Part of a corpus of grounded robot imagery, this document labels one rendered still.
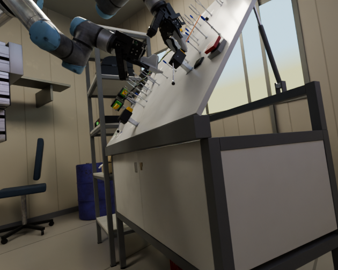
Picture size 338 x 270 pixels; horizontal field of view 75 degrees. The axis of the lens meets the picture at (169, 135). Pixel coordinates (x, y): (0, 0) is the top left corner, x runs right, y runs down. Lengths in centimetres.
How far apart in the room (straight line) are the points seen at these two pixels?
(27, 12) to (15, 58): 18
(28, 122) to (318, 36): 383
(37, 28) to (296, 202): 98
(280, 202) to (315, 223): 20
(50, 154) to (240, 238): 346
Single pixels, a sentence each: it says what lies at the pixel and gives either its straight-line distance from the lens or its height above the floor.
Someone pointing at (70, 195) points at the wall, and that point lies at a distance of 403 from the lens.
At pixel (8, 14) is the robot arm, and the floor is 140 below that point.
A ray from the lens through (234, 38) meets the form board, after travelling 80.
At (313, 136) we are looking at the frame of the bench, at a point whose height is 78.
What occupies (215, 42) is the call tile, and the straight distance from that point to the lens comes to 79.
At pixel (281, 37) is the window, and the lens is 305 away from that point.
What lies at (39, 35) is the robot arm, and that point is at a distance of 80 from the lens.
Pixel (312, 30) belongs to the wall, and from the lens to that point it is 304.
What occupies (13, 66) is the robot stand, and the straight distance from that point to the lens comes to 77.
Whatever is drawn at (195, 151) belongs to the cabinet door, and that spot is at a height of 76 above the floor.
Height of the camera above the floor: 77
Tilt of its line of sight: 5 degrees up
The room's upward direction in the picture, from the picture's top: 6 degrees counter-clockwise
